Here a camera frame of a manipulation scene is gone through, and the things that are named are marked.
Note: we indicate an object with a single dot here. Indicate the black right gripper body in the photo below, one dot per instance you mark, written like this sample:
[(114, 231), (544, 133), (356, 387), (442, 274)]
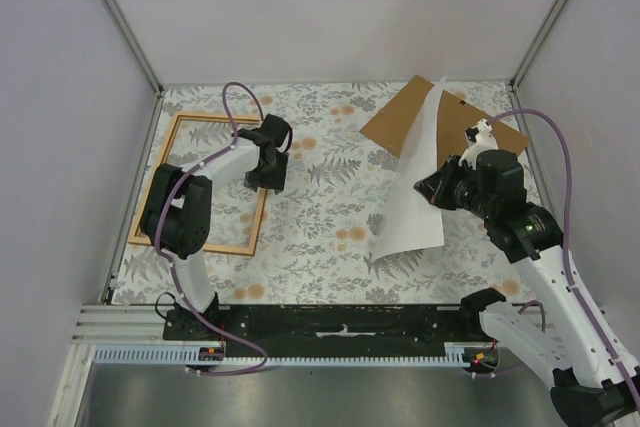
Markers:
[(464, 189)]

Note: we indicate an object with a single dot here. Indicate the white photo paper sheet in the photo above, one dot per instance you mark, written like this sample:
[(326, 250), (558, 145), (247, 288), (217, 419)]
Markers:
[(410, 223)]

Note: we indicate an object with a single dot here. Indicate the brown frame backing board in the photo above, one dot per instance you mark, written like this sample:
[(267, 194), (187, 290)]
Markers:
[(391, 125)]

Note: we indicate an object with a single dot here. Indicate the wooden picture frame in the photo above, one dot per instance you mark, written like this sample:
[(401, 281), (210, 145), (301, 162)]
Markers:
[(188, 219)]

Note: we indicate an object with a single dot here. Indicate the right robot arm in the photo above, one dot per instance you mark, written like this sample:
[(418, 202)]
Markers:
[(592, 379)]

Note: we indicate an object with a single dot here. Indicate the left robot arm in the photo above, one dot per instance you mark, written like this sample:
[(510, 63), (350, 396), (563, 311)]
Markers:
[(191, 278)]

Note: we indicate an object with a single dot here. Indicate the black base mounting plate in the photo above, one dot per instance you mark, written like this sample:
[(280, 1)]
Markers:
[(332, 331)]

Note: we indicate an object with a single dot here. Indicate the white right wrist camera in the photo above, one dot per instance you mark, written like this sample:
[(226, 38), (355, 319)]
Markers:
[(479, 139)]

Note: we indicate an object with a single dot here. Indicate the aluminium rail base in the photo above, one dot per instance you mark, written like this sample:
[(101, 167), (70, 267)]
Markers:
[(144, 323)]

